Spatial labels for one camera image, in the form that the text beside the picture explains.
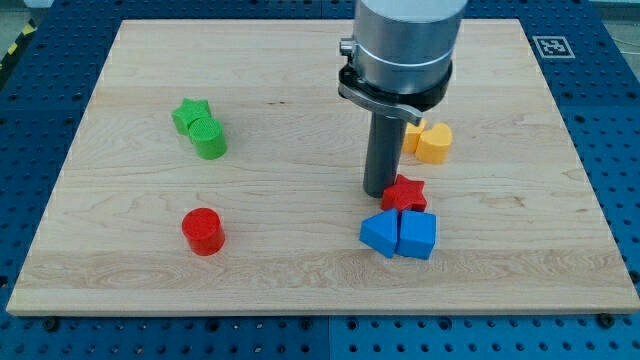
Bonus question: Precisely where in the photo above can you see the yellow block behind rod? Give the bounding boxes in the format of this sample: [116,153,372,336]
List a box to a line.
[401,118,427,153]

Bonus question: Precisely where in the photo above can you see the red cylinder block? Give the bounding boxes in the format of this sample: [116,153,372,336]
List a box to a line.
[181,208,225,256]

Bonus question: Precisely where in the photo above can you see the blue triangle block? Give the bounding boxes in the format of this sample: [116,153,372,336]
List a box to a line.
[359,209,399,258]

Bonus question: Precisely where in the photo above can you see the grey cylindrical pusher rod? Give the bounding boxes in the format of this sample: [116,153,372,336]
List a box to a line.
[363,113,406,198]

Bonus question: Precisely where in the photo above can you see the red star block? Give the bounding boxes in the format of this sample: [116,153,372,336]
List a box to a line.
[380,174,428,212]

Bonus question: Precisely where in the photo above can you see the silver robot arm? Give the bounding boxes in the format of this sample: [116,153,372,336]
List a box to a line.
[338,0,467,125]

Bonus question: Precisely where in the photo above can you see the green star block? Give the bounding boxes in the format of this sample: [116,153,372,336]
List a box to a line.
[171,98,211,135]

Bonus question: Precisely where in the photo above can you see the white fiducial marker tag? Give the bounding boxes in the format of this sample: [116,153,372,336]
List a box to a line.
[533,35,575,59]

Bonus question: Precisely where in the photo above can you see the green cylinder block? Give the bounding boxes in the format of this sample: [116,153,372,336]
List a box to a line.
[188,117,227,159]

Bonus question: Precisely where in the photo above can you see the blue cube block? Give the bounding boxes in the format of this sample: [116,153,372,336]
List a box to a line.
[396,210,437,260]

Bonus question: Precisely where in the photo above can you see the wooden board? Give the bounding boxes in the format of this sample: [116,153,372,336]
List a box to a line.
[7,19,639,317]

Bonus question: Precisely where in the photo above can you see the yellow heart block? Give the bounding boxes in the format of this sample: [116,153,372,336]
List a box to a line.
[415,123,453,164]

